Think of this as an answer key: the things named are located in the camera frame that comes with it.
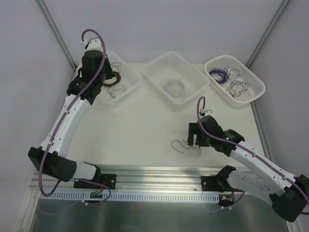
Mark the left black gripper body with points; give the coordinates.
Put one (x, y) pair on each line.
(107, 70)

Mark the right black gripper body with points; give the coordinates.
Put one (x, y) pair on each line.
(193, 133)

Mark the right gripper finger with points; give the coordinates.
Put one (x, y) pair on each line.
(191, 140)
(193, 129)

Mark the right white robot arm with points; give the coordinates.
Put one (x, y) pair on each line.
(286, 193)

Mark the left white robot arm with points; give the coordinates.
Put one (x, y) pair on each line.
(51, 157)

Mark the left white perforated basket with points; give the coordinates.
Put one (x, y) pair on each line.
(129, 82)

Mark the white perforated basket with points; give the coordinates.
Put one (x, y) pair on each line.
(129, 82)
(175, 79)
(234, 82)

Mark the middle white perforated basket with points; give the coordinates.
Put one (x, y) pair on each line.
(175, 79)

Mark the right white perforated basket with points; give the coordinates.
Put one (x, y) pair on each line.
(234, 82)

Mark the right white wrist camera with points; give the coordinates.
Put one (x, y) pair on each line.
(204, 112)

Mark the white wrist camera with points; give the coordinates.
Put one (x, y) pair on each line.
(92, 44)
(204, 112)

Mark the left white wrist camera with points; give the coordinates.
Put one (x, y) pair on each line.
(92, 44)

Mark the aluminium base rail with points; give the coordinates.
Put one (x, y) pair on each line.
(158, 179)

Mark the left aluminium frame post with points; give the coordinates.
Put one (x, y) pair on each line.
(55, 31)

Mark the aluminium frame post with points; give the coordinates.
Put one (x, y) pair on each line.
(268, 31)
(55, 31)

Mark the slotted white cable duct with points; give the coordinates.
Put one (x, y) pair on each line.
(136, 196)

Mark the right aluminium frame post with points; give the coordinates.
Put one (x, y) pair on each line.
(268, 31)

